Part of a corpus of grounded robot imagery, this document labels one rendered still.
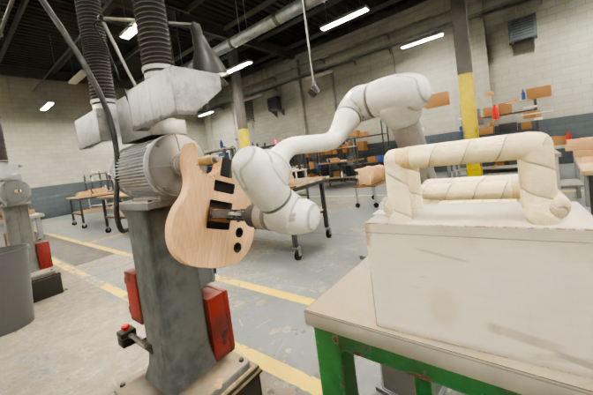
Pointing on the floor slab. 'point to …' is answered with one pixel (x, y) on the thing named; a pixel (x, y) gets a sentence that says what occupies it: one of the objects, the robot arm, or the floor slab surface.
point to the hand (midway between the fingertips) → (220, 214)
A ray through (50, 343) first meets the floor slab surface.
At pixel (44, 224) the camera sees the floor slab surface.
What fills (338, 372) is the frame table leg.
